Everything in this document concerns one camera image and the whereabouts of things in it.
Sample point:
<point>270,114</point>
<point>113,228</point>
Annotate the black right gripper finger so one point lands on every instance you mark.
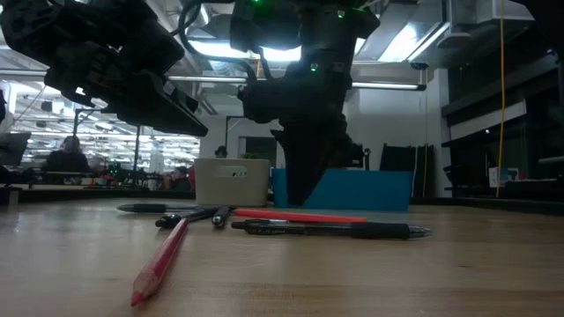
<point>308,176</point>

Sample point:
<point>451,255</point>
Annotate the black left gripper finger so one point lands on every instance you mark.
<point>163,110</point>
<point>183,99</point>

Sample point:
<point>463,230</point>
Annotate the red-orange pencil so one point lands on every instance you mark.
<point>161,260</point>
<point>299,216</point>

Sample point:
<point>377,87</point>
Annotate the black click pen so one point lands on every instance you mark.
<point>194,216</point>
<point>379,230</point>
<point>220,216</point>

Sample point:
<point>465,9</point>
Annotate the grey pen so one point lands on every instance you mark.
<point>150,208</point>

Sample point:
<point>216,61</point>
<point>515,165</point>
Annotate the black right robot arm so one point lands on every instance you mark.
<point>326,26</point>

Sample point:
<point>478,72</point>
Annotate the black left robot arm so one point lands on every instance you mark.
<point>26,31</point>

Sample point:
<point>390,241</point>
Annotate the blue plastic bin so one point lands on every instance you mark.
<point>361,189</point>

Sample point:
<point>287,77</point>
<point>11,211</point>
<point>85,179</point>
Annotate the small green plant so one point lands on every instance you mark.
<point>251,155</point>

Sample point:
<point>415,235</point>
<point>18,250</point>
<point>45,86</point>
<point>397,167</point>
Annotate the person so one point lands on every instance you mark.
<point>66,158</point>
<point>180,178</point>
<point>220,152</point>

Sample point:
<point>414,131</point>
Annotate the long ceiling light bar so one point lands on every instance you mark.
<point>388,86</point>

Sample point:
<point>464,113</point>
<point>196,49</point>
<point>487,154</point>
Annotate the white plastic bin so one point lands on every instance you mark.
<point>232,182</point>

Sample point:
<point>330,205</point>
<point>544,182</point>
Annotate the black folded panels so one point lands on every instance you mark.
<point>396,171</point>

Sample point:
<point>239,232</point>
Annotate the dark computer monitor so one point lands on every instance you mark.
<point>13,147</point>

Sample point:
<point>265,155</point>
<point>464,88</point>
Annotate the white and blue box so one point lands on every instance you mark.
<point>495,176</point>

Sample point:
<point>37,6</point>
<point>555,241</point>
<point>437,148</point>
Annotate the black gantry frame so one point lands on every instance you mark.
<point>226,136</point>
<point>136,149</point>

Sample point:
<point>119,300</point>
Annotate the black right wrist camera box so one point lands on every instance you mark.
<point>260,103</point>

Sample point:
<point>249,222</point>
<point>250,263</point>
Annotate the black aluminium table frame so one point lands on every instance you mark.
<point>88,194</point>

